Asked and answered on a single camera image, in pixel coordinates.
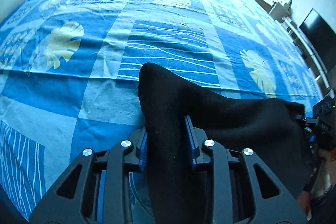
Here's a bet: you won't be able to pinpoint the black flat television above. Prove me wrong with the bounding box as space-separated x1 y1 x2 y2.
299 9 335 72

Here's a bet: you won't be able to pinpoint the black pants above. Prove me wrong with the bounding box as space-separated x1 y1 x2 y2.
138 63 313 223

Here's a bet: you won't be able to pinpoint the white long tv shelf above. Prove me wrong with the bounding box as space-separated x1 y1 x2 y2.
281 16 335 99

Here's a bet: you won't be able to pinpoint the blue patterned bed sheet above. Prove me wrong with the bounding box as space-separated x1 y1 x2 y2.
1 0 322 219

